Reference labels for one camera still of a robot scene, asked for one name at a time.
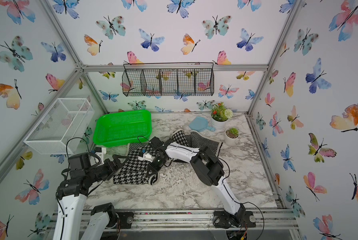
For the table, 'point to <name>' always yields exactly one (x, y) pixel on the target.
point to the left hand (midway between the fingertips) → (125, 161)
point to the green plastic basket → (119, 128)
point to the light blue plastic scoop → (200, 124)
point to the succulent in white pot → (232, 135)
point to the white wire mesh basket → (68, 118)
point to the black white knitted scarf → (130, 170)
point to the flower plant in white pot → (220, 115)
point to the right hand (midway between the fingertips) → (149, 173)
